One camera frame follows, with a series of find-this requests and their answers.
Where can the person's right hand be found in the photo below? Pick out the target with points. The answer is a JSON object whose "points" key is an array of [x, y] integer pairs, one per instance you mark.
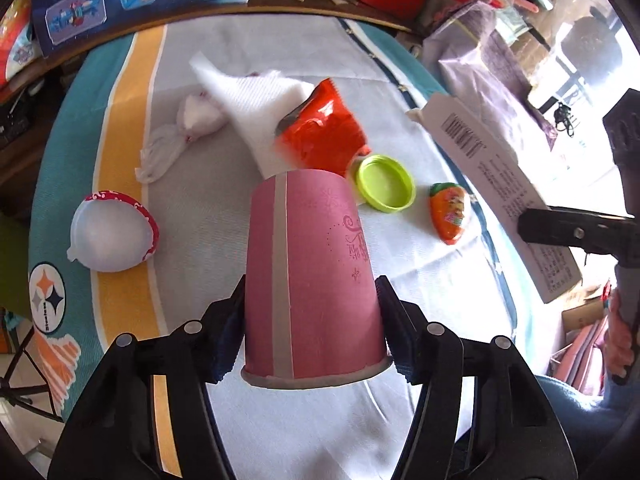
{"points": [[620, 355]]}

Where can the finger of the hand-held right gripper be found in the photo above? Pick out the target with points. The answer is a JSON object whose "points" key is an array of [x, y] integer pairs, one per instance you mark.
{"points": [[565, 230]]}

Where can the red snack wrapper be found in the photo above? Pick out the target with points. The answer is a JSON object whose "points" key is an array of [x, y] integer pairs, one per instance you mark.
{"points": [[320, 135]]}

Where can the white paper towel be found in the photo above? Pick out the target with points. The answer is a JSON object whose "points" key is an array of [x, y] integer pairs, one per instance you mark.
{"points": [[245, 95]]}

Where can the black metal stand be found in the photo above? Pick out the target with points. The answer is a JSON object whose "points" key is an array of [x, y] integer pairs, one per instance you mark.
{"points": [[25, 390]]}

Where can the clear plastic bag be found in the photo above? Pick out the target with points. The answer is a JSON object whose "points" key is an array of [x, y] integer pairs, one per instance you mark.
{"points": [[197, 115]]}

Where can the green plastic lid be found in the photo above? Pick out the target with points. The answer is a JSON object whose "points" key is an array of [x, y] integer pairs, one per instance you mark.
{"points": [[382, 180]]}

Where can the cartoon puppy toy box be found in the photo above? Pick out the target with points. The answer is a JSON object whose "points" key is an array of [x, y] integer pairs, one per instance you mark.
{"points": [[17, 45]]}

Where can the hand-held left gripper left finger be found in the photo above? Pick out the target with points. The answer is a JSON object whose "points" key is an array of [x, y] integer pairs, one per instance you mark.
{"points": [[230, 330]]}

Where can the person's blue jeans leg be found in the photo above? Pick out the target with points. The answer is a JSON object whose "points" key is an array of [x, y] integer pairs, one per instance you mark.
{"points": [[575, 420]]}

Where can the pink paper cup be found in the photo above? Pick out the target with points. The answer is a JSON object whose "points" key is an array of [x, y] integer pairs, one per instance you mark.
{"points": [[310, 270]]}

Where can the white bowl red rim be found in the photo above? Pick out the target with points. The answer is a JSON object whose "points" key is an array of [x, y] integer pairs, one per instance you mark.
{"points": [[110, 235]]}

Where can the orange carrot-shaped candy packet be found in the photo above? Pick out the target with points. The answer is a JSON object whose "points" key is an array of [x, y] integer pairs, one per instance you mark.
{"points": [[450, 212]]}

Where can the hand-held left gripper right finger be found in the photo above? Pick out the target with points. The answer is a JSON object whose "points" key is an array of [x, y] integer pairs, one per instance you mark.
{"points": [[395, 330]]}

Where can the white printed cardboard sheet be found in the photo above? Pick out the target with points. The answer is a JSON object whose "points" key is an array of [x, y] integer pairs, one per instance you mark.
{"points": [[500, 175]]}

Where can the teal striped printed blanket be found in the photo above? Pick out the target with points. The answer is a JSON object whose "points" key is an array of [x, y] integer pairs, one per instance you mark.
{"points": [[125, 135]]}

